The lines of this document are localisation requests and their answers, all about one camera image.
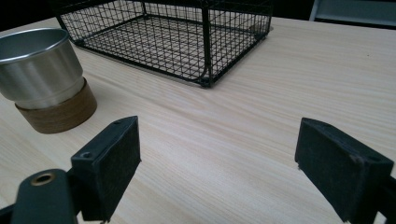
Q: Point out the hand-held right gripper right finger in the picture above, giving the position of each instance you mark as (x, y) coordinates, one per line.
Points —
(336, 174)

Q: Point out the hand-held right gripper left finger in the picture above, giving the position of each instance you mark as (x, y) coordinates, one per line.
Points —
(106, 174)

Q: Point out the steel cup with wooden base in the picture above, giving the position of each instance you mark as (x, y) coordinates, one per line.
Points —
(37, 71)

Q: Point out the grey shelf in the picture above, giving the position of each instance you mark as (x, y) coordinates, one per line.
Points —
(355, 12)

